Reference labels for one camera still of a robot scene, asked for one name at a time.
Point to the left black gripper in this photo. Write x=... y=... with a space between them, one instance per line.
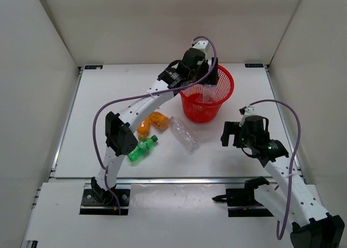
x=212 y=79

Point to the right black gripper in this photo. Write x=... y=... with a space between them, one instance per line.
x=231 y=128

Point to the clear bottle blue label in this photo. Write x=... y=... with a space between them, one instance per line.
x=209 y=93

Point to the large clear plastic bottle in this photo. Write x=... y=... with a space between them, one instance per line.
x=183 y=134

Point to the clear bottle red label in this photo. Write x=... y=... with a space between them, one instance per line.
x=199 y=100

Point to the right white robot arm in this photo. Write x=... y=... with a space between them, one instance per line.
x=294 y=206

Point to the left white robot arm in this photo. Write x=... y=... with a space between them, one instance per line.
x=120 y=127

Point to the red plastic mesh basket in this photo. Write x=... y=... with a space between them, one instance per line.
x=225 y=88

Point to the right black table label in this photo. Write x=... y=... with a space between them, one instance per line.
x=254 y=65

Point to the black table label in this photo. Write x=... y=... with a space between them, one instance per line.
x=93 y=67
x=254 y=65

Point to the orange bottle patterned label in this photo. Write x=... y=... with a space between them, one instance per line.
x=159 y=120

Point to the orange juice bottle upright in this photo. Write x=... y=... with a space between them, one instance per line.
x=143 y=129

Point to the green plastic bottle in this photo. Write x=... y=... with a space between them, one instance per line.
x=143 y=147

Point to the left black table label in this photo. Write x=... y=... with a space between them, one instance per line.
x=93 y=67

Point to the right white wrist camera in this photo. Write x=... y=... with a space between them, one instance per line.
x=247 y=111

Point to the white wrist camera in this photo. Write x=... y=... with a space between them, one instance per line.
x=247 y=111
x=202 y=45

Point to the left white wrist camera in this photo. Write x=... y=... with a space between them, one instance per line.
x=202 y=45

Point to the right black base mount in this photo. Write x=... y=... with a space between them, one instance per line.
x=241 y=204

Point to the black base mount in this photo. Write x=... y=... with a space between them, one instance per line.
x=241 y=204
x=91 y=206

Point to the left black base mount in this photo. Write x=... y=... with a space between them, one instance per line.
x=91 y=206

